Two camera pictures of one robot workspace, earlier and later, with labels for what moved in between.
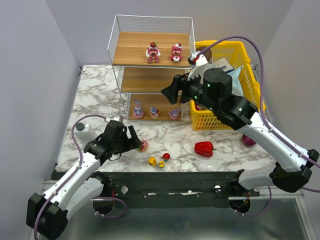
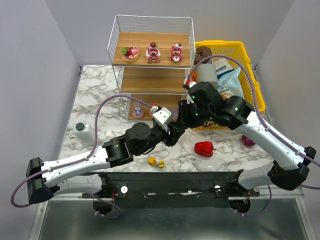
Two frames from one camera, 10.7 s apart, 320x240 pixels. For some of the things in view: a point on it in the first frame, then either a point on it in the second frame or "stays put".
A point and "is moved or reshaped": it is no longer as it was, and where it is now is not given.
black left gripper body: x=125 y=137 → x=172 y=135
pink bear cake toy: x=176 y=55 stays put
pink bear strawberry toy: x=153 y=53 stays put
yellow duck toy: x=152 y=160 stays put
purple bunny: x=138 y=113 stays put
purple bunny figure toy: x=174 y=114 stays put
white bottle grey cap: x=84 y=133 stays put
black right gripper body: x=183 y=89 → x=185 y=110
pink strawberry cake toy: x=144 y=146 is moved or reshaped
